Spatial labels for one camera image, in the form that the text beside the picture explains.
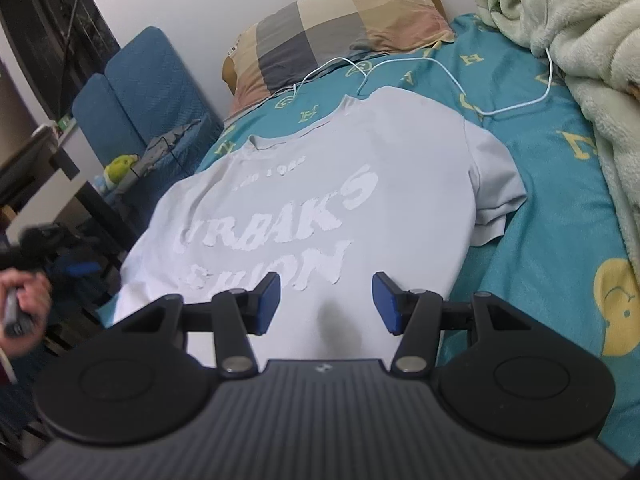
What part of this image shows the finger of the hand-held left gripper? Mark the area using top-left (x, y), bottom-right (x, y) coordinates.
top-left (45, 240), bottom-right (103, 283)

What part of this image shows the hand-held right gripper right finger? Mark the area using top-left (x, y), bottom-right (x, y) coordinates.
top-left (371, 272), bottom-right (546, 376)

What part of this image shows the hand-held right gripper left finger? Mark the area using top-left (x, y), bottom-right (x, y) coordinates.
top-left (107, 272), bottom-right (282, 376)

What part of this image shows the white printed t-shirt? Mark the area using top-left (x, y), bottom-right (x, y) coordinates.
top-left (97, 85), bottom-right (528, 361)

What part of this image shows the person's left hand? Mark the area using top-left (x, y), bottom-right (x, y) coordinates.
top-left (0, 270), bottom-right (53, 361)

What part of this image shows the black and white table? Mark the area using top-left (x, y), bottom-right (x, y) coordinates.
top-left (0, 125), bottom-right (131, 261)

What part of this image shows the green plush toy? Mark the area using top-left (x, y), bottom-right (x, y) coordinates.
top-left (95, 155), bottom-right (141, 193)

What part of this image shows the brown cabinet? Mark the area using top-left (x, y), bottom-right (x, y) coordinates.
top-left (0, 60), bottom-right (51, 161)

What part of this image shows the grey toy model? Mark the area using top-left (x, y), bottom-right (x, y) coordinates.
top-left (142, 119), bottom-right (203, 173)

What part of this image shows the teal printed bed sheet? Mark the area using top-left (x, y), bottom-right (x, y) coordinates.
top-left (95, 12), bottom-right (640, 466)

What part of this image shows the blue quilted folding chair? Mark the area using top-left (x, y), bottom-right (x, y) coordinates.
top-left (71, 26), bottom-right (226, 221)

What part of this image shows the dark window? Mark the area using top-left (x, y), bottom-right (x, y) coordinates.
top-left (0, 0), bottom-right (121, 121)

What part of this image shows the checked patchwork pillow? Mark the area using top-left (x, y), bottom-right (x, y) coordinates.
top-left (221, 0), bottom-right (457, 116)

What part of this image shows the pale green fleece blanket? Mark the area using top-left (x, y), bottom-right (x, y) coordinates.
top-left (472, 0), bottom-right (640, 321)

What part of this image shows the white charging cable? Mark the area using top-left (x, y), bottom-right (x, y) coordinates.
top-left (292, 0), bottom-right (568, 116)

